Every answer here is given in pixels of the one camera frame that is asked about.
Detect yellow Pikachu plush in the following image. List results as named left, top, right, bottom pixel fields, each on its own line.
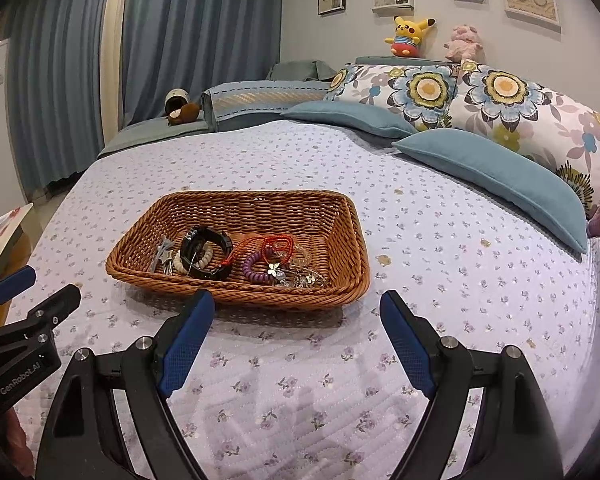
left=385, top=16, right=437, bottom=58

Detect silver keys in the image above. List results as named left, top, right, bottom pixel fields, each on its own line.
left=159, top=250, right=173, bottom=275

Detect clear crystal bead bracelet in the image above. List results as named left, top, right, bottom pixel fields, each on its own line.
left=279, top=244, right=332, bottom=291

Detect red cord bracelet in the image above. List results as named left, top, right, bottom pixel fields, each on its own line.
left=220, top=233, right=297, bottom=273

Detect silver hair clip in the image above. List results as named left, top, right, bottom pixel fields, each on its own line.
left=149, top=237, right=174, bottom=275

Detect left floral pillow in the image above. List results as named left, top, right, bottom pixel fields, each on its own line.
left=325, top=63, right=460, bottom=131

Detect folded blue striped blanket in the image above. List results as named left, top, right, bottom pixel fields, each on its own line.
left=200, top=80, right=329, bottom=132

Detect blue curtain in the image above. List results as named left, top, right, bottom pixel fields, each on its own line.
left=4, top=0, right=282, bottom=196

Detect far teal cushion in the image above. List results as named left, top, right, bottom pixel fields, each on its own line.
left=280, top=101, right=418, bottom=139

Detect wooden side table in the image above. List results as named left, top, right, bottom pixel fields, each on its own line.
left=0, top=201, right=36, bottom=331

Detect teal cushion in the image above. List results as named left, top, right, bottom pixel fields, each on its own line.
left=280, top=101, right=418, bottom=139
left=393, top=128, right=588, bottom=255

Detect floral pillow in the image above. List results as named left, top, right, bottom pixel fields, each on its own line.
left=325, top=63, right=460, bottom=131
left=441, top=61, right=600, bottom=217

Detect purple spiral hair tie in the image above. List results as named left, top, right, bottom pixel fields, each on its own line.
left=240, top=249, right=272, bottom=285

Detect near teal cushion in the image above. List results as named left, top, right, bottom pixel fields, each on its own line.
left=393, top=128, right=588, bottom=255

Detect person's hand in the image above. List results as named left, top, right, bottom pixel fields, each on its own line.
left=4, top=408, right=34, bottom=477

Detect brown plush toy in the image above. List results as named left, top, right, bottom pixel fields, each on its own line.
left=164, top=88, right=200, bottom=126

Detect green folded cloth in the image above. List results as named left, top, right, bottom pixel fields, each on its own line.
left=266, top=60, right=336, bottom=81

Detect pink plush toy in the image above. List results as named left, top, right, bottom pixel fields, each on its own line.
left=443, top=24, right=483, bottom=63

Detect right floral pillow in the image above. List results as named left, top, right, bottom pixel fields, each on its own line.
left=441, top=61, right=600, bottom=217

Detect brown wicker basket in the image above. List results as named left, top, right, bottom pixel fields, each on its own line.
left=106, top=190, right=370, bottom=311

